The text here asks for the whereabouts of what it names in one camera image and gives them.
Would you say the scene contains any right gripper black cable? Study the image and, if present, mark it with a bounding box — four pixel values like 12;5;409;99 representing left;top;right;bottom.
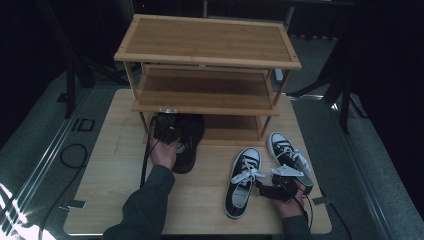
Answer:
281;179;314;233

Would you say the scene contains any wooden shoe rack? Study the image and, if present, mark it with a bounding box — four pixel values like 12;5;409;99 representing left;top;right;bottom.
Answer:
113;13;303;148

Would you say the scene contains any person's right hand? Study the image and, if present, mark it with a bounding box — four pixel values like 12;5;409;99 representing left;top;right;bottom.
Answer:
268;180;309;220

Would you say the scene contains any black and white sneaker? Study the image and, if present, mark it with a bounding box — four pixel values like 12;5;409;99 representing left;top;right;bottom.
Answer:
267;131;314;196
224;147;267;220

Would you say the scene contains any black leather shoe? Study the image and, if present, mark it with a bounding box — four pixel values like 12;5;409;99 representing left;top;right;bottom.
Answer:
171;113;206;175

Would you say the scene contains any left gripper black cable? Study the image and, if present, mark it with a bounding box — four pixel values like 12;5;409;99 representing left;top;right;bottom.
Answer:
139;115;158;190

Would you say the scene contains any black floor cable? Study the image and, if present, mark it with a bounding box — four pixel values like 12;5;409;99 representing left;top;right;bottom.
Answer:
38;143;89;240

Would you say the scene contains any grey tape piece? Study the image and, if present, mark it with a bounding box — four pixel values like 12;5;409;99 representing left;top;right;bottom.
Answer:
312;196;333;206
59;199;87;212

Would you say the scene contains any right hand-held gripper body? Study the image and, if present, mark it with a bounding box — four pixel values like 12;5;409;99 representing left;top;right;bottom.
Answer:
264;165;304;202

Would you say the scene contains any person's left hand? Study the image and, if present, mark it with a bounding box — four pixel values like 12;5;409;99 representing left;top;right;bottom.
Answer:
148;138;183;171

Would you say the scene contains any black metal stand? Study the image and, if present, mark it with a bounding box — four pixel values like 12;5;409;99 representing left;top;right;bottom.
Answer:
288;43;371;135
36;0;134;120

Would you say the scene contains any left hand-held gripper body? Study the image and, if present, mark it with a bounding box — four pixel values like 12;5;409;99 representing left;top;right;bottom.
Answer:
152;108;181;145

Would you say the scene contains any metal floor rail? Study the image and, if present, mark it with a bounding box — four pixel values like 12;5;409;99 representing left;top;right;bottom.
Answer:
0;88;94;234

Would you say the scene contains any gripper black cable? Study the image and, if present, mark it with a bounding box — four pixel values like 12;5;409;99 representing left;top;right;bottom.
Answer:
139;115;158;190
281;179;314;233

